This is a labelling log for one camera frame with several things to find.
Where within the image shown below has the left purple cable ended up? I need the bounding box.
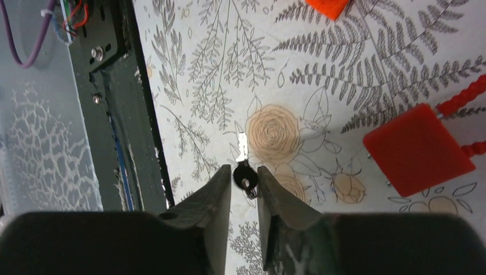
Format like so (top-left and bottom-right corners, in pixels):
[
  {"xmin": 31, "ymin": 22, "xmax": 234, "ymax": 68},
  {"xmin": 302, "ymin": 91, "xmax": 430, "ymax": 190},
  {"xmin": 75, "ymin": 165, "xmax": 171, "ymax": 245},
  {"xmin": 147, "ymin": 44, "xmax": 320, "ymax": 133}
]
[{"xmin": 0, "ymin": 0, "xmax": 58, "ymax": 70}]

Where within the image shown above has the orange cloth bag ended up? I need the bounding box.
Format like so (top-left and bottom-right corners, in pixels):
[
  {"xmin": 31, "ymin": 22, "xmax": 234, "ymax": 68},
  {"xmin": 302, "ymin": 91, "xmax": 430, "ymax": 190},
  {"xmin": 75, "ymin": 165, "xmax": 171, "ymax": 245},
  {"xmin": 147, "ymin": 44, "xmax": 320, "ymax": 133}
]
[{"xmin": 305, "ymin": 0, "xmax": 350, "ymax": 21}]

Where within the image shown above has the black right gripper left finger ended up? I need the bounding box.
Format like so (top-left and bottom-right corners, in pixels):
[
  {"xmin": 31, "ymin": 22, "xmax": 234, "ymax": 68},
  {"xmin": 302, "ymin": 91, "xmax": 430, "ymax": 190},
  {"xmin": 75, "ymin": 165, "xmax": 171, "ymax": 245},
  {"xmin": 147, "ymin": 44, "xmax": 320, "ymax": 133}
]
[{"xmin": 1, "ymin": 164, "xmax": 232, "ymax": 274}]

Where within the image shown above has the red cable lock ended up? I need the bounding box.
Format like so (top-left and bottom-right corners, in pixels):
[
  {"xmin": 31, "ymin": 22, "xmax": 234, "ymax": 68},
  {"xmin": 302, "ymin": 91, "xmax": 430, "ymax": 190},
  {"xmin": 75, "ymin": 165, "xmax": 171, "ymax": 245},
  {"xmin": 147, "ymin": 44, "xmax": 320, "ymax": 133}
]
[{"xmin": 363, "ymin": 75, "xmax": 485, "ymax": 197}]

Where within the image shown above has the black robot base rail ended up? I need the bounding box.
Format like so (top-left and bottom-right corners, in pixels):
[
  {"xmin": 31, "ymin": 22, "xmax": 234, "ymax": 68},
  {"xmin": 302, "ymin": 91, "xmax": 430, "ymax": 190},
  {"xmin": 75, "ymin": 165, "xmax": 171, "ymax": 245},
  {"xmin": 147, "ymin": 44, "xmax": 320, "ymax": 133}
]
[{"xmin": 69, "ymin": 1, "xmax": 174, "ymax": 214}]

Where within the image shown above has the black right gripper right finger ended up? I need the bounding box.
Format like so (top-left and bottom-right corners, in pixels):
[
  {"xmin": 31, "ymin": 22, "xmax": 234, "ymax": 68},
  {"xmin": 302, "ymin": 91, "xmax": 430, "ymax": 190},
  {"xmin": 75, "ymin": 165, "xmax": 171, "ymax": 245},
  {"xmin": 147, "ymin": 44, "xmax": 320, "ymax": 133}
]
[{"xmin": 257, "ymin": 166, "xmax": 485, "ymax": 274}]

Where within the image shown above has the black head cable lock key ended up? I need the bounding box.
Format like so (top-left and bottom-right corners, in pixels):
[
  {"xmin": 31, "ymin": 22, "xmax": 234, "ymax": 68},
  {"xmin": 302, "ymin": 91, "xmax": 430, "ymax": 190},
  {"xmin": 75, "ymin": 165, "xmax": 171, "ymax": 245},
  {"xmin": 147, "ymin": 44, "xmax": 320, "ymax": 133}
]
[{"xmin": 233, "ymin": 132, "xmax": 258, "ymax": 199}]

